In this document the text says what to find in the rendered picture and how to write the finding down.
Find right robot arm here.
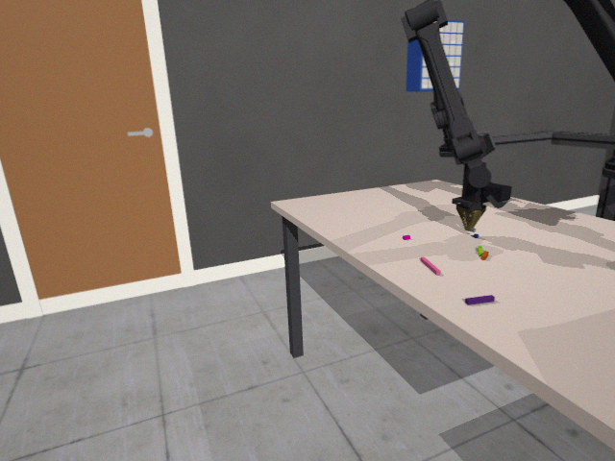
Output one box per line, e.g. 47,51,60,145
401,0,512,208

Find purple rod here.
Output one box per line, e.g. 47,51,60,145
465,295,495,305

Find pink rod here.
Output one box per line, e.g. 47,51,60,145
420,257,440,275

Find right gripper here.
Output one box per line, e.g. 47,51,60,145
452,180,489,231

